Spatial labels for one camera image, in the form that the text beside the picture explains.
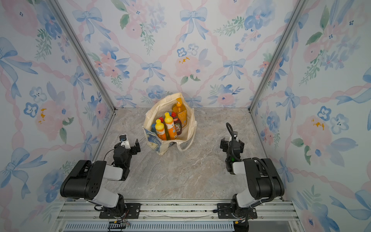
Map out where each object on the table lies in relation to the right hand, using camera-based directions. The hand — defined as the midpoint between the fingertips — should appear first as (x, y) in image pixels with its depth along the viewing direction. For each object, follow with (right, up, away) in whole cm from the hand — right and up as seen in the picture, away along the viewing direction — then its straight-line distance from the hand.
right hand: (233, 138), depth 93 cm
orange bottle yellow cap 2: (-46, +6, -9) cm, 47 cm away
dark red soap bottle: (-36, +10, +2) cm, 38 cm away
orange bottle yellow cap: (-39, +4, -1) cm, 39 cm away
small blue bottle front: (-51, +7, -4) cm, 51 cm away
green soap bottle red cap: (-43, +6, -3) cm, 43 cm away
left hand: (-65, -1, -2) cm, 65 cm away
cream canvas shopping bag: (-48, +18, -4) cm, 51 cm away
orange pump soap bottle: (-34, +18, +3) cm, 38 cm away
